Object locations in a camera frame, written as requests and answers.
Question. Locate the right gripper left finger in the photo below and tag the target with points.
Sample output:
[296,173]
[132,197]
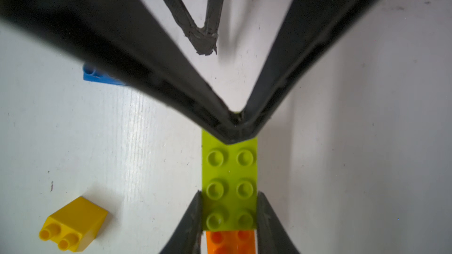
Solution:
[186,238]

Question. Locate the lime green lego plate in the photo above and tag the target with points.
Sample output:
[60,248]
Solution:
[229,184]

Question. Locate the blue square lego brick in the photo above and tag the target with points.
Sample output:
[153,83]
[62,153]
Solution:
[92,74]

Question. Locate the yellow sloped lego brick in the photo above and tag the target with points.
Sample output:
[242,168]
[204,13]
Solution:
[74,226]

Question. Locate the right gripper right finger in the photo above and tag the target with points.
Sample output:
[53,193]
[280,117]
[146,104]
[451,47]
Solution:
[272,238]

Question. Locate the orange long lego brick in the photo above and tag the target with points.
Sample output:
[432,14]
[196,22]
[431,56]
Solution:
[231,242]

